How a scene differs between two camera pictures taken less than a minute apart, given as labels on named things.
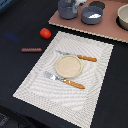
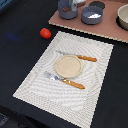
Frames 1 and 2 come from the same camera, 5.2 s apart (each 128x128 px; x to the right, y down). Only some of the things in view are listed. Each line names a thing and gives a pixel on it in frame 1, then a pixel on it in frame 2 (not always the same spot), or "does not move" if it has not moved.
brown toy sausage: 26,50 -> 69,9
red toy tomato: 45,33 does not move
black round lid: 99,4 does not move
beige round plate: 68,66 does not move
